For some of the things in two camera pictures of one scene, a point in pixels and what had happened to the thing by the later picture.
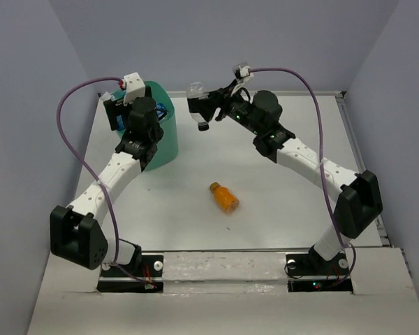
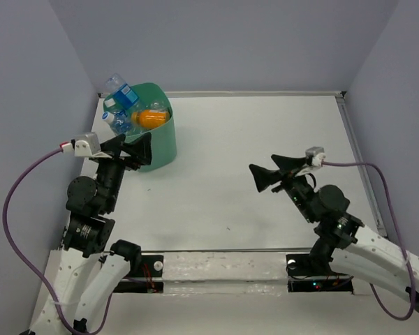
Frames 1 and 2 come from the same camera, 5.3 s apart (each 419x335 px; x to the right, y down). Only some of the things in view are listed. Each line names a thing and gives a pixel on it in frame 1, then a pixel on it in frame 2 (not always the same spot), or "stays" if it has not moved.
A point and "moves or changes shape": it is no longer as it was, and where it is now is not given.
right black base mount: x=314 y=264 stays
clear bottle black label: x=198 y=100 -> x=158 y=105
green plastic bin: x=166 y=150 stays
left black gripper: x=114 y=109 -> x=140 y=149
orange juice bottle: x=227 y=202 moves or changes shape
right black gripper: x=218 y=98 -> x=262 y=176
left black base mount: x=147 y=276 stays
